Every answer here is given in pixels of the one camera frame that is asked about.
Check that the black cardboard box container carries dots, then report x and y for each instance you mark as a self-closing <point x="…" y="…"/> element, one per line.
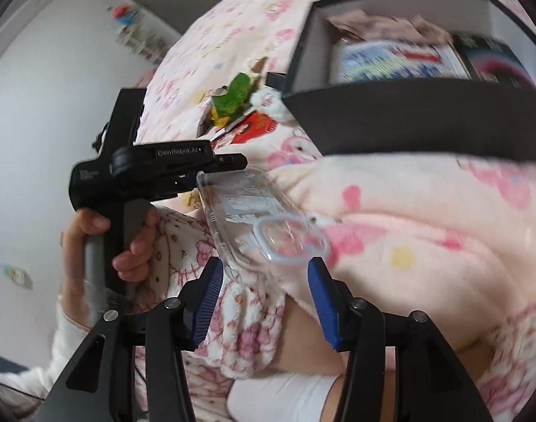
<point x="404" y="118"/>

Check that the clear phone case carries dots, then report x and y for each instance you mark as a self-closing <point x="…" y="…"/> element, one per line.
<point x="241" y="211"/>

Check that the pink printed blanket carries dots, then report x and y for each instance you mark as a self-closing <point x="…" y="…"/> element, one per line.
<point x="426" y="211"/>

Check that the colourful picture book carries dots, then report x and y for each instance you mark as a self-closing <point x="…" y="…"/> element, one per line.
<point x="391" y="61"/>

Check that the pink patterned pajamas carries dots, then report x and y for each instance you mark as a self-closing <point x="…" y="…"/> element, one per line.
<point x="246" y="316"/>

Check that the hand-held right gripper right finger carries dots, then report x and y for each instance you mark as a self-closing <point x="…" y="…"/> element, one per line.
<point x="323" y="303"/>

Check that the crumpled brown paper bag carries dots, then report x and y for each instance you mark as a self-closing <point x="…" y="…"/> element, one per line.
<point x="382" y="26"/>

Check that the person's left forearm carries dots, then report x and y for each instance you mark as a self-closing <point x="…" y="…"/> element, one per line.
<point x="52" y="360"/>

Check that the red printed packet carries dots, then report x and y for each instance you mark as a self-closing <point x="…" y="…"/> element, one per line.
<point x="254" y="127"/>

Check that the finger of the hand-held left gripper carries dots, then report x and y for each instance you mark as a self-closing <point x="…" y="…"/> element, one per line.
<point x="182" y="184"/>
<point x="228" y="162"/>

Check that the black box with rainbow arcs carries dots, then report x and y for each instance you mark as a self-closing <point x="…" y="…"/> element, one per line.
<point x="492" y="61"/>

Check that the shelf of small toys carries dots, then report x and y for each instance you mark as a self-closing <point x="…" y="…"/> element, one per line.
<point x="136" y="35"/>

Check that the brown snack wrapper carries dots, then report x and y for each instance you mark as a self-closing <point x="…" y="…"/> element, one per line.
<point x="259" y="68"/>

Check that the green snack packet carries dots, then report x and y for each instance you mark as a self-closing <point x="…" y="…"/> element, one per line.
<point x="235" y="94"/>

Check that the wall outlet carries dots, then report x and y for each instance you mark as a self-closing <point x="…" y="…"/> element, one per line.
<point x="17" y="276"/>

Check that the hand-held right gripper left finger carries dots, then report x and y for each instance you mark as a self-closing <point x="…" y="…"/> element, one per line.
<point x="208" y="299"/>

